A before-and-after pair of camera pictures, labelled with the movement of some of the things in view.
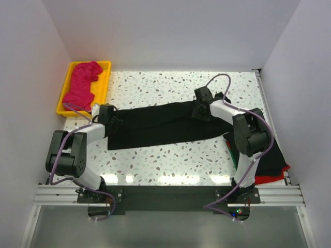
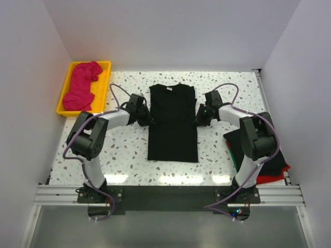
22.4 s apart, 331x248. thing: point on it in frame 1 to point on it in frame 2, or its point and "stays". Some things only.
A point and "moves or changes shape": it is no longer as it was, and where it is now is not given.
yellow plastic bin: [100, 89] stays
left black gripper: [115, 123] to [145, 117]
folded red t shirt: [266, 179] stays
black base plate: [169, 198] stays
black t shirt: [158, 124] moves or changes shape
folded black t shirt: [271, 163] stays
